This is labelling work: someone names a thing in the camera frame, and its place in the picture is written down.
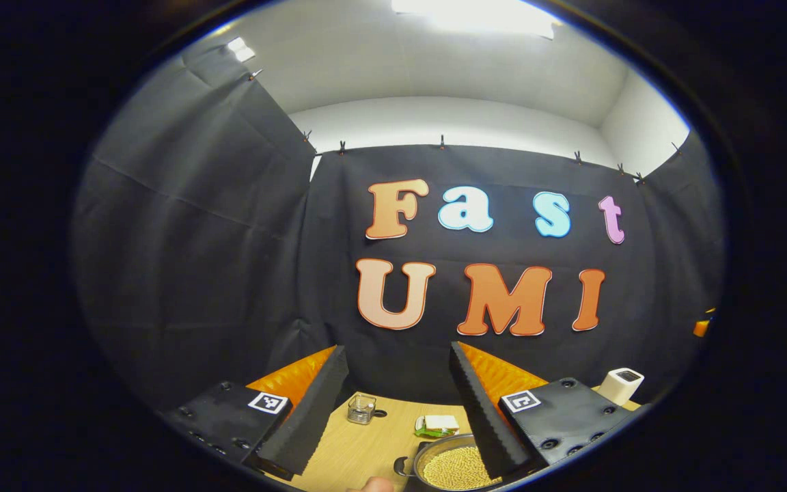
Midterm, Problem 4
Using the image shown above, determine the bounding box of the small ceiling light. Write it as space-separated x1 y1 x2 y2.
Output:
226 38 256 64

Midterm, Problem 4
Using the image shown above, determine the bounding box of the white boxy appliance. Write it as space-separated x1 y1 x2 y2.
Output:
597 368 645 407

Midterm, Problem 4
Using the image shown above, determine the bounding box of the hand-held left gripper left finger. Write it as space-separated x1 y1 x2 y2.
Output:
161 344 350 480

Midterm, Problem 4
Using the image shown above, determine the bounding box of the large pile of soybeans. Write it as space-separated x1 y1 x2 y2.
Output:
423 446 500 491

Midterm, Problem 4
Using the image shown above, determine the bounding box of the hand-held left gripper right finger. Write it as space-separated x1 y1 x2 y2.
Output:
450 341 642 479

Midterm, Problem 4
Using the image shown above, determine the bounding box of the sandwich with lettuce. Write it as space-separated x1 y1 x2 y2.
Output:
415 415 461 439

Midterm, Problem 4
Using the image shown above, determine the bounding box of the stainless steel pot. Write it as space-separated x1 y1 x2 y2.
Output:
393 433 503 492

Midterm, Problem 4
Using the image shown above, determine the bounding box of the large ceiling light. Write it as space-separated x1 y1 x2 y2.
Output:
391 0 562 38

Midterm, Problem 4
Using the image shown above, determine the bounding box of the small clear square container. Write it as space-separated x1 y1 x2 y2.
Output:
347 394 378 426

